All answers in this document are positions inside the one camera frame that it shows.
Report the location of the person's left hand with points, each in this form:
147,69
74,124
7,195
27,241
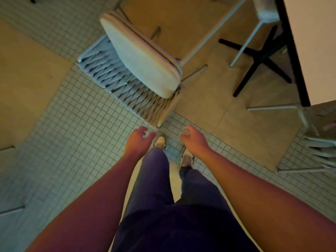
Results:
136,144

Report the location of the person's left thumb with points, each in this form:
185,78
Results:
151,137

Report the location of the white metal chair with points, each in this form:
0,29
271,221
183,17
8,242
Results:
263,10

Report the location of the beige right shoe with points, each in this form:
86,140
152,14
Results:
187,157

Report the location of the person's right thumb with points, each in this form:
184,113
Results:
184,139

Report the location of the person's right forearm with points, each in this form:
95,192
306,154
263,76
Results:
257,204

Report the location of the person's right hand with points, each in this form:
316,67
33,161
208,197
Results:
195,143

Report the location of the dark blue trousers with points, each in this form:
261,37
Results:
168,215

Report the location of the beige left shoe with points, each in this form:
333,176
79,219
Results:
160,142

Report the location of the person's left forearm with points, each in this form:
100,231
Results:
97,207

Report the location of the beige shoe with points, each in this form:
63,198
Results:
160,142
187,157

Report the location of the black cross table base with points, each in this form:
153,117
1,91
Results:
258,59

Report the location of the cream seat cushion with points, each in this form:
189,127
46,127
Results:
141,55

